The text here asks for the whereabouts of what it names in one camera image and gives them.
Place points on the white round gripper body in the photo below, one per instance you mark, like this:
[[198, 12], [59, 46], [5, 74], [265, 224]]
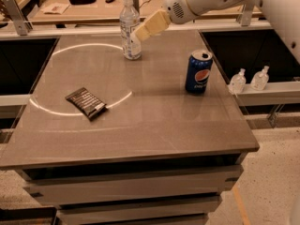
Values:
[[176, 6]]

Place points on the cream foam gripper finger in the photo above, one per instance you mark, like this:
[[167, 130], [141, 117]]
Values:
[[158, 22]]

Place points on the clear plastic water bottle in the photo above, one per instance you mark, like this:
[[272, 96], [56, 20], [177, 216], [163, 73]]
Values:
[[129, 20]]

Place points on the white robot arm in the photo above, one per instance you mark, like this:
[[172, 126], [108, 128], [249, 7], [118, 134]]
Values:
[[283, 15]]

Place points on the left clear sanitizer bottle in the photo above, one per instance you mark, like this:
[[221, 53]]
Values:
[[237, 82]]

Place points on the clear sanitizer bottle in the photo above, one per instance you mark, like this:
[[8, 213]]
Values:
[[260, 79], [237, 82]]

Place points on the dark rxbar chocolate wrapper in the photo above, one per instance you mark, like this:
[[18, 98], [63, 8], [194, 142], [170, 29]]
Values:
[[87, 103]]

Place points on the right clear sanitizer bottle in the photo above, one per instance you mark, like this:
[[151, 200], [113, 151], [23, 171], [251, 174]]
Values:
[[260, 79]]

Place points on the small black device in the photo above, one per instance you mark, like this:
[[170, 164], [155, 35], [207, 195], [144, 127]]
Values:
[[109, 1]]

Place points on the blue pepsi soda can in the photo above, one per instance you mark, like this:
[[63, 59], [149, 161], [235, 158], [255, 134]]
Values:
[[198, 71]]

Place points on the black cloth bundle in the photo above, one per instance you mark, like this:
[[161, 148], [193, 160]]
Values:
[[81, 2]]

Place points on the wooden back desk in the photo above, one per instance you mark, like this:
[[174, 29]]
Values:
[[92, 13]]

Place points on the paper sheet on desk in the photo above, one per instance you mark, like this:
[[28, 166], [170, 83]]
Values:
[[55, 8]]

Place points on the grey drawer cabinet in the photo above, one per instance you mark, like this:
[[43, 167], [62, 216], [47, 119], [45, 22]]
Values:
[[178, 191]]

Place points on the right metal bracket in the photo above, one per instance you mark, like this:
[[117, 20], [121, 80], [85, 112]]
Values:
[[244, 18]]

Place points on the metal bracket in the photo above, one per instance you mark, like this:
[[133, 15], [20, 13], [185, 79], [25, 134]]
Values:
[[11, 10], [244, 18]]

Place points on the left metal bracket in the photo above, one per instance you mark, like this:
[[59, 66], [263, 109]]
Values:
[[11, 10]]

